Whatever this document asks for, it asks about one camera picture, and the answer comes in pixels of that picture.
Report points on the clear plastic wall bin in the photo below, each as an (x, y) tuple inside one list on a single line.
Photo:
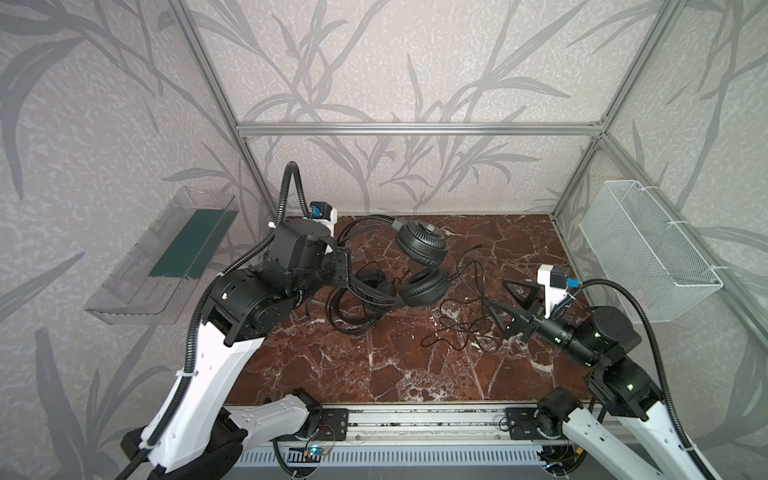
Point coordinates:
[(158, 276)]

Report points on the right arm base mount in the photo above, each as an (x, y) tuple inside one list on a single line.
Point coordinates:
[(532, 424)]

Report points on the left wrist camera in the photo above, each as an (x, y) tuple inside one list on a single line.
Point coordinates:
[(325, 214)]

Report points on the white wire mesh basket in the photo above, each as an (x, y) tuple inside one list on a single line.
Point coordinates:
[(640, 247)]

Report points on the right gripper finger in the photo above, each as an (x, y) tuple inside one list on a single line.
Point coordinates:
[(510, 320), (522, 294)]

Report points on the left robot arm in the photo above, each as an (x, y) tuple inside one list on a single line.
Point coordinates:
[(193, 436)]

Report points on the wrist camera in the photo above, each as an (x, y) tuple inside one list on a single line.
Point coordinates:
[(559, 288), (325, 214)]

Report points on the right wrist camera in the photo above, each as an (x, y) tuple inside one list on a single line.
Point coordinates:
[(559, 288)]

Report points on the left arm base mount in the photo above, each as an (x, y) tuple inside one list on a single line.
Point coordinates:
[(326, 424)]

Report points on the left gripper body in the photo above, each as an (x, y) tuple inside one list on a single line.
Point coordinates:
[(339, 264)]

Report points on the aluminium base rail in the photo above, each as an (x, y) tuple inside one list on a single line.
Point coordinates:
[(464, 423)]

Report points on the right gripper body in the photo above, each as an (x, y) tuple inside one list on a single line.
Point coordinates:
[(529, 318)]

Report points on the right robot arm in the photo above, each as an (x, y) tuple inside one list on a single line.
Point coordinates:
[(602, 342)]

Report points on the black headphones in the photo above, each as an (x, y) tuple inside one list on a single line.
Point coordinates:
[(352, 312), (425, 244)]

